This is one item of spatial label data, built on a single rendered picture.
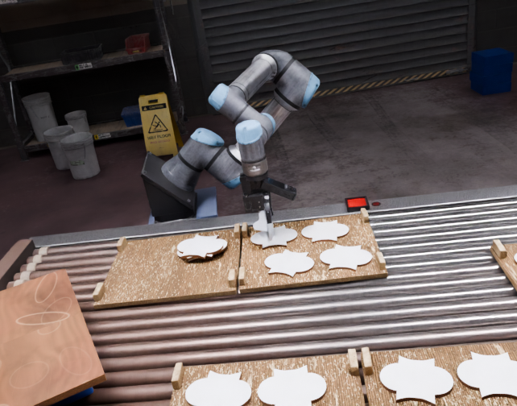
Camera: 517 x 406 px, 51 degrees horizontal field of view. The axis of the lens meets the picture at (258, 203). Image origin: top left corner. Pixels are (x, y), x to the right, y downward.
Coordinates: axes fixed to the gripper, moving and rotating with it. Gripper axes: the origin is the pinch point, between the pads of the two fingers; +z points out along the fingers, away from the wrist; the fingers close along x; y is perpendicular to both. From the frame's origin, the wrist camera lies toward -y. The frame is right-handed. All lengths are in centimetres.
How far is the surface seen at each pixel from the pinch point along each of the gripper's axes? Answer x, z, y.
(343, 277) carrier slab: 25.5, 3.9, -18.4
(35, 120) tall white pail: -400, 52, 253
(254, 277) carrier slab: 20.6, 3.3, 6.2
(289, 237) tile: 1.9, 2.7, -4.8
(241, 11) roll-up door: -466, -13, 22
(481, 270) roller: 27, 7, -55
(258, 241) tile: 2.1, 2.5, 5.1
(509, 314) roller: 46, 6, -55
